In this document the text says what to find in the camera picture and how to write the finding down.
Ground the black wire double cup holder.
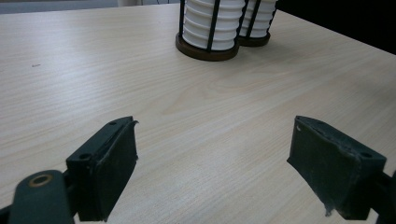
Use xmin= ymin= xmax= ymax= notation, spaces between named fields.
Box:
xmin=175 ymin=0 xmax=278 ymax=62

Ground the short stack of white cups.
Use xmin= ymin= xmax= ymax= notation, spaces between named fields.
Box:
xmin=182 ymin=0 xmax=247 ymax=51

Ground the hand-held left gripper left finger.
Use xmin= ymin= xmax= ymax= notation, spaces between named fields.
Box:
xmin=65 ymin=116 xmax=139 ymax=222

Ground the tall stack of white cups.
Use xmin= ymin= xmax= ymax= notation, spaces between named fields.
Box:
xmin=241 ymin=0 xmax=278 ymax=39

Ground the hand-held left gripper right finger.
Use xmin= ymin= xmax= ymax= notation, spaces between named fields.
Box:
xmin=287 ymin=115 xmax=388 ymax=220

